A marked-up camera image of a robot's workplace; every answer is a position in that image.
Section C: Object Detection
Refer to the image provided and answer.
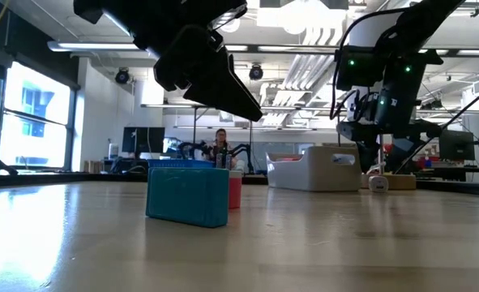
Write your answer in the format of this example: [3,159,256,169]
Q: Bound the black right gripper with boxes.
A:
[336,119,443,174]

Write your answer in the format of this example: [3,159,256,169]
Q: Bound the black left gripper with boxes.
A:
[72,0,263,122]

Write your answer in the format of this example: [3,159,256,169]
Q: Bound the small white charger cube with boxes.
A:
[368,174,389,193]

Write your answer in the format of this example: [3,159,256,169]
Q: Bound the white plastic basket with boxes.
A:
[265,145,362,192]

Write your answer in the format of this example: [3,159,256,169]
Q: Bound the black computer monitor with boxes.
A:
[438,128,476,161]
[122,127,166,159]

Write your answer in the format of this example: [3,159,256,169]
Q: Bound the person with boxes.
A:
[206,128,238,167]

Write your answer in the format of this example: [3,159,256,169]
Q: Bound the blue plastic bin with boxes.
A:
[148,158,215,170]

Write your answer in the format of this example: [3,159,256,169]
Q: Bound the ceiling light strip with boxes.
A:
[48,40,141,52]

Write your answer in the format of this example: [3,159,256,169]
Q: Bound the teal rectangular case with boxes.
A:
[145,167,230,229]

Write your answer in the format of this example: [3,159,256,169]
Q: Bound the brown cardboard boxes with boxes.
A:
[83,160,105,174]

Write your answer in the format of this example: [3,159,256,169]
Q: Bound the large window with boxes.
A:
[0,60,78,170]

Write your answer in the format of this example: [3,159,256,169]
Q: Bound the black metal frame stand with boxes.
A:
[192,104,254,171]

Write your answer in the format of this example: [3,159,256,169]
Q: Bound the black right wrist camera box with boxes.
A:
[336,45,381,91]

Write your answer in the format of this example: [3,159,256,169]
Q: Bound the black cable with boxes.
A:
[395,79,479,174]

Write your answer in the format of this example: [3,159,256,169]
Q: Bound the red white-faced wall charger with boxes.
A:
[216,152,243,210]

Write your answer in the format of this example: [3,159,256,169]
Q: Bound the black aluminium table frame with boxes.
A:
[0,170,479,198]

